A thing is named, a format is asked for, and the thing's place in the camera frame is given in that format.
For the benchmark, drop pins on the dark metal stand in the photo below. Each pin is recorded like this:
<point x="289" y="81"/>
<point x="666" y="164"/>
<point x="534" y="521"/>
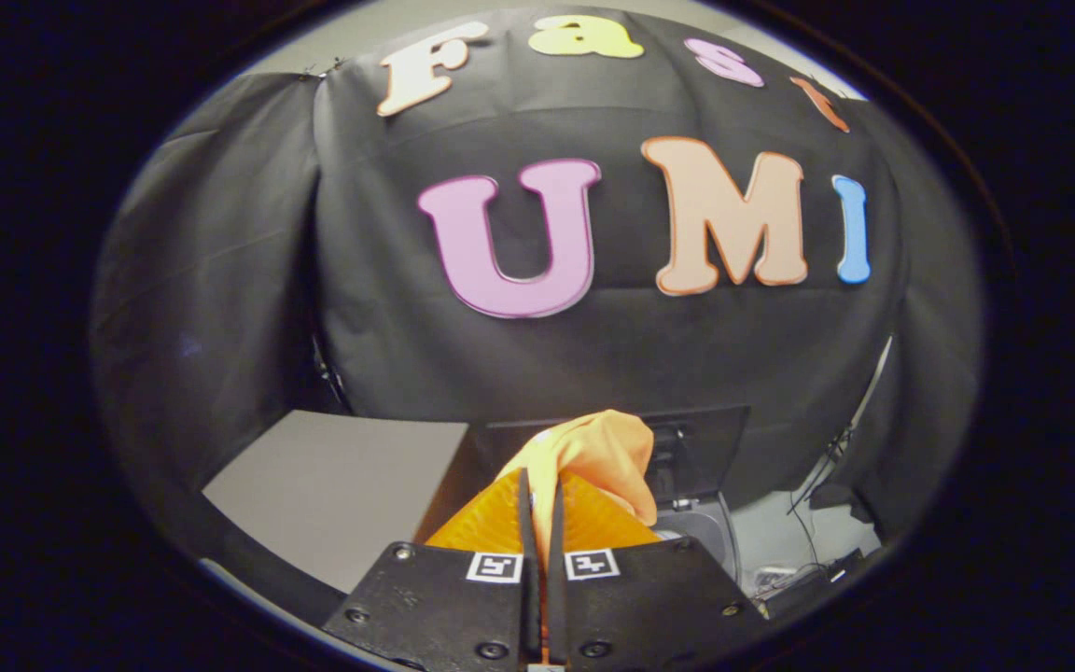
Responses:
<point x="330" y="378"/>

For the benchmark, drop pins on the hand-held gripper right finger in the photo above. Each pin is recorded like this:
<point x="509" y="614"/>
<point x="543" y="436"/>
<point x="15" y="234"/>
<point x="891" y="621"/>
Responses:
<point x="556" y="597"/>

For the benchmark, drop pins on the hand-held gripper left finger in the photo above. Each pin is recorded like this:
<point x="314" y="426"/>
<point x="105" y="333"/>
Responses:
<point x="529" y="597"/>

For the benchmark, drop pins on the black backdrop cloth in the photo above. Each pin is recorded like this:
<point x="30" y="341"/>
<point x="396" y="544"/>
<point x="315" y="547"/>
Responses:
<point x="593" y="364"/>

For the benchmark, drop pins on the white cabinet with grey top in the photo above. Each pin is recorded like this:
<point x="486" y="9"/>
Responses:
<point x="332" y="476"/>

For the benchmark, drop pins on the black light stand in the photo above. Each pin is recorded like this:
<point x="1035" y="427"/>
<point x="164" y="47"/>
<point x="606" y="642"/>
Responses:
<point x="827" y="467"/>

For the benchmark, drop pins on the orange garment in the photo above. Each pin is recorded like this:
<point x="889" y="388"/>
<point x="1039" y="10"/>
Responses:
<point x="603" y="453"/>

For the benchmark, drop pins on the black box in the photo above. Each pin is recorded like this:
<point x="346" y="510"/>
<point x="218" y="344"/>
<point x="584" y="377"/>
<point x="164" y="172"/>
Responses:
<point x="808" y="583"/>

